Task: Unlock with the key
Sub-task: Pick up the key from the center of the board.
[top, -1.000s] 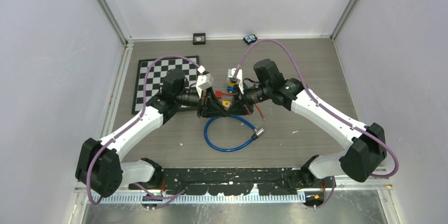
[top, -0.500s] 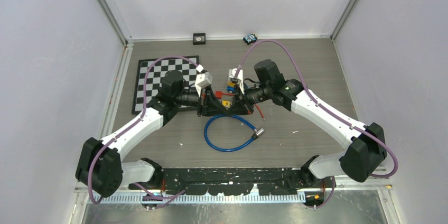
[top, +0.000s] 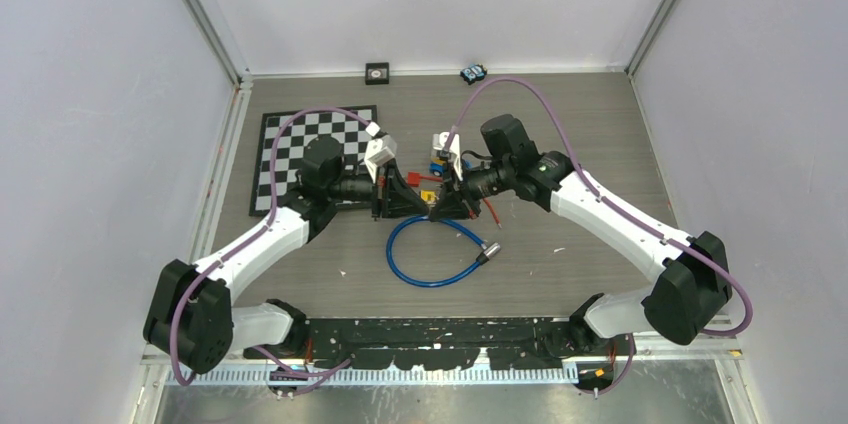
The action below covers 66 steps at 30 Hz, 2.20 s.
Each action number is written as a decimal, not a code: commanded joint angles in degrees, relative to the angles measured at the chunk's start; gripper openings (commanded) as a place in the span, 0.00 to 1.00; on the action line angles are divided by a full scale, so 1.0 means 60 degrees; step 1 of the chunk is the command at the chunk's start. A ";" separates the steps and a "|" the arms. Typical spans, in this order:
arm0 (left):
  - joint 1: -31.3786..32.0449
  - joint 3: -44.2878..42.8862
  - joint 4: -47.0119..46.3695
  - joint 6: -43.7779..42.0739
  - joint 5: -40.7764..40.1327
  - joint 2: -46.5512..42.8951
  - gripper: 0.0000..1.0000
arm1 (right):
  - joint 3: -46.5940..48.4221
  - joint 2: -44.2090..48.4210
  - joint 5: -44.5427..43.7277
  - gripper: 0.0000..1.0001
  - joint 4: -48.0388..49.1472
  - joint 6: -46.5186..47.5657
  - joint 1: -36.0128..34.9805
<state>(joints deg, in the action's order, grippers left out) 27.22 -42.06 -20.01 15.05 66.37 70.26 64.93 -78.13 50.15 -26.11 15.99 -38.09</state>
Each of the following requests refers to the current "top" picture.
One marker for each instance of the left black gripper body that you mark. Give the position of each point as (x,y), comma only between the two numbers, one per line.
(379,190)

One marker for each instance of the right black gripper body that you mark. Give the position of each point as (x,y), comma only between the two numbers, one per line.
(483,182)

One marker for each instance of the yellow black padlock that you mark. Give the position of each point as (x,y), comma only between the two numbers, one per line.
(430,197)

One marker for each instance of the red cable padlock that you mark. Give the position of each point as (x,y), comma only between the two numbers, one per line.
(414,179)

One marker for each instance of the blue cable lock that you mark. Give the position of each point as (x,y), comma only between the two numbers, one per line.
(448,245)

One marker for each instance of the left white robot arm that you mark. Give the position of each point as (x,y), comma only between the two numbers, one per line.
(192,317)

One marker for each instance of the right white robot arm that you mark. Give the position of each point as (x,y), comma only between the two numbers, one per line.
(686,275)

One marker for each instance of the blue yellow toy car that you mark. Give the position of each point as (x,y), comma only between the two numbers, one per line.
(444,162)

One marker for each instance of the black white chessboard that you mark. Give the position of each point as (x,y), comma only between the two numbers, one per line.
(280,168)

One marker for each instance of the small blue toy car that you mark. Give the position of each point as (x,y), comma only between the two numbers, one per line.
(473,73)

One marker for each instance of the small black square box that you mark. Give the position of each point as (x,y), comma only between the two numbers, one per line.
(377,73)

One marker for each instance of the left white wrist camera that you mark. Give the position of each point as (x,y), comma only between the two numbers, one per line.
(379,151)

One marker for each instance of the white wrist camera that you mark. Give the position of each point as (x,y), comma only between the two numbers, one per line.
(441,139)
(379,151)

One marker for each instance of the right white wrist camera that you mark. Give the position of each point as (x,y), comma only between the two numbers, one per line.
(441,139)

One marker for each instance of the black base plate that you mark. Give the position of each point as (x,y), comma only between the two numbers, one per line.
(522,343)

